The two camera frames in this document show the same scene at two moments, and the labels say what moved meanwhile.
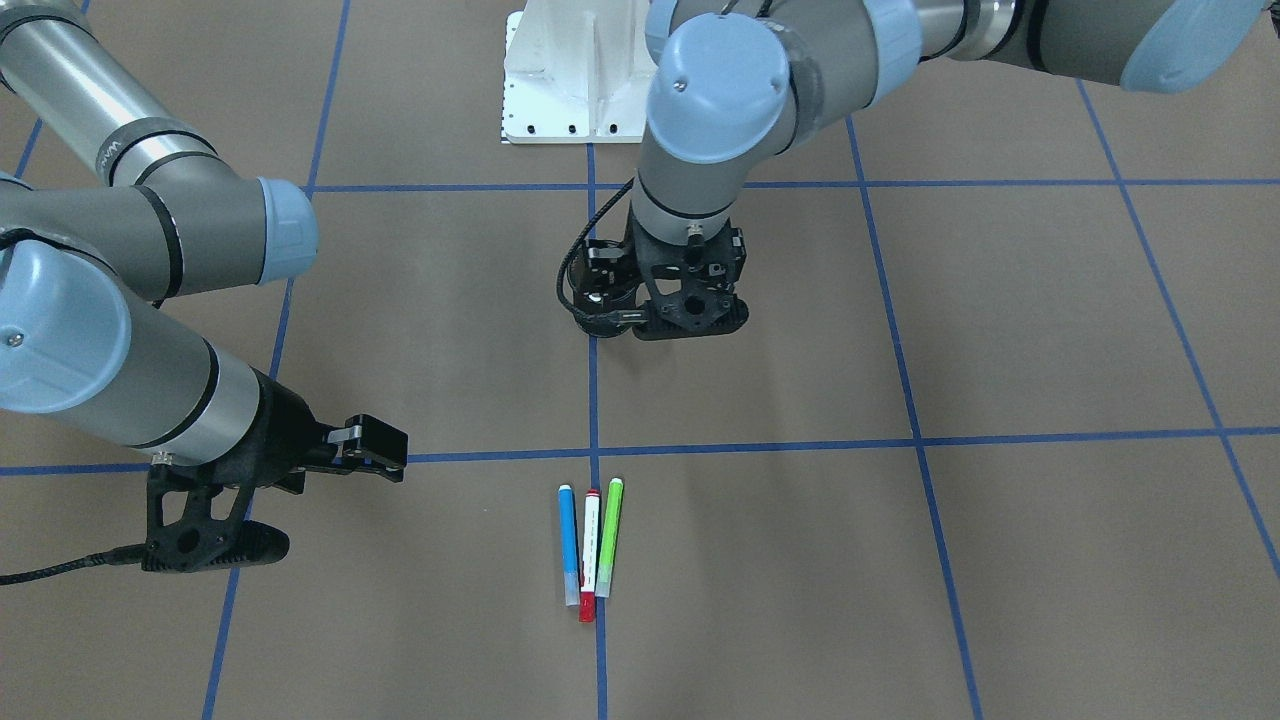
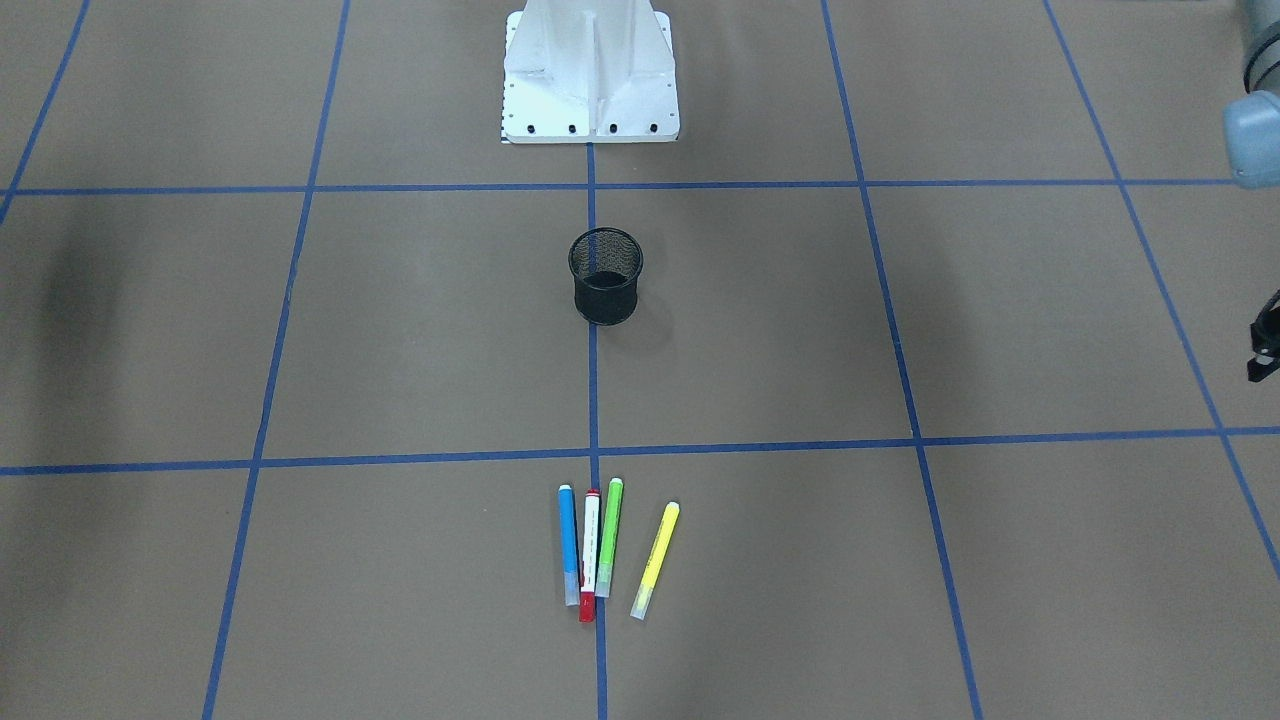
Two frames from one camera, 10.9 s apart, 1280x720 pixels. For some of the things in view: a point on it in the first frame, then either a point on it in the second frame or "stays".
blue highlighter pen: [568, 533] stays
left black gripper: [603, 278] → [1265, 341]
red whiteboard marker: [590, 556] stays
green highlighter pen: [609, 540] stays
